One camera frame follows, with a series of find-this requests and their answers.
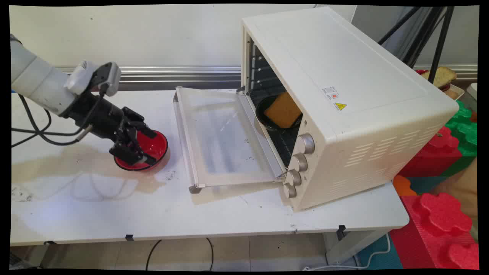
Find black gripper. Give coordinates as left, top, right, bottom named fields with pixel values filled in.
left=62, top=92, right=158, bottom=166

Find red bowl black rim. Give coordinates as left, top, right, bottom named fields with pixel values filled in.
left=114, top=129, right=169, bottom=172

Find glass oven door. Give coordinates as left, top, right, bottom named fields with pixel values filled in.
left=173, top=87, right=288, bottom=194

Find black round pan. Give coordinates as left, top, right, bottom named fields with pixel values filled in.
left=255, top=95, right=303, bottom=133

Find orange sponge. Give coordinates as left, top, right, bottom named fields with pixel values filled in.
left=264, top=91, right=303, bottom=129

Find cream toaster oven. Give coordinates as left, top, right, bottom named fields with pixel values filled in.
left=241, top=6, right=460, bottom=213

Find white table leg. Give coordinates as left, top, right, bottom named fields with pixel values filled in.
left=323, top=229, right=391, bottom=265

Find blue foam mat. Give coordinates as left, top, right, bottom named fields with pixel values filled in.
left=356, top=234, right=404, bottom=270

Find orange foam block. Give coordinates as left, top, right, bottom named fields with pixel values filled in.
left=392, top=175, right=418, bottom=197

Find teal foam block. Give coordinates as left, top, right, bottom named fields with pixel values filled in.
left=406, top=176, right=452, bottom=196

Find brown toast slice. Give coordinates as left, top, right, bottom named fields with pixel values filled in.
left=420, top=66, right=457, bottom=89

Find large red foam block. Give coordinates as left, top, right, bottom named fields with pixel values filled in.
left=389, top=192, right=480, bottom=270

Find black tripod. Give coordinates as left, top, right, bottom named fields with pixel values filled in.
left=377, top=6, right=455, bottom=84

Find white tray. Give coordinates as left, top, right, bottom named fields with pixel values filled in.
left=445, top=84, right=465, bottom=101

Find green foam block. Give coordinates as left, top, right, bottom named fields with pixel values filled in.
left=440, top=100, right=478, bottom=177

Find white grey wrist camera box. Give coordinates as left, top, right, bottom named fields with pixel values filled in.
left=64, top=60, right=121, bottom=97

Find aluminium table rail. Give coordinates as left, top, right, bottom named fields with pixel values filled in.
left=55, top=66, right=478, bottom=83

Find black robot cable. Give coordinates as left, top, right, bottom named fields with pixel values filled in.
left=11, top=85, right=109, bottom=148

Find black floor cable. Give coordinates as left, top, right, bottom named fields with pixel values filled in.
left=145, top=238, right=214, bottom=272

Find white floor cable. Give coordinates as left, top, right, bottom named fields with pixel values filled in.
left=303, top=233, right=391, bottom=272

